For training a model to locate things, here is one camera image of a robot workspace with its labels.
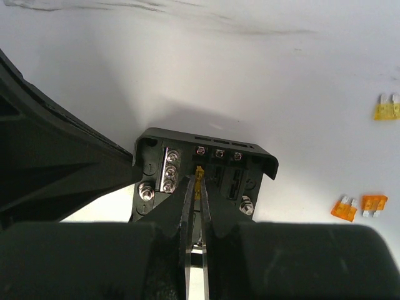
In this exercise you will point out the black fuse box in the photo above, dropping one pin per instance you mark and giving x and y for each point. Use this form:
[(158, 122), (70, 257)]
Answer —
[(165, 157)]

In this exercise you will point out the yellow blade fuse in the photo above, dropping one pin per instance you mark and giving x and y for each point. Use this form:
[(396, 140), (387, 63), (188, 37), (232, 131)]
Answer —
[(387, 108), (198, 184)]

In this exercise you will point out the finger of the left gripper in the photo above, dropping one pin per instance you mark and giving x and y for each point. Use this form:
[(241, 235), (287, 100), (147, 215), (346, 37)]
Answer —
[(52, 163)]

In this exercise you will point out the orange blade fuse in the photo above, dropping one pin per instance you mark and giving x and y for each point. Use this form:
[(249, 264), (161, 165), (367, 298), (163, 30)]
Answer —
[(373, 205), (345, 208)]

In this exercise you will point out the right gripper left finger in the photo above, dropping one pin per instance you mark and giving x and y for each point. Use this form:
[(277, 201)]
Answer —
[(162, 246)]

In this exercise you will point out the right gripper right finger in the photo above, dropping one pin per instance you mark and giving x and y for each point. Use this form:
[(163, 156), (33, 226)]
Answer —
[(223, 257)]

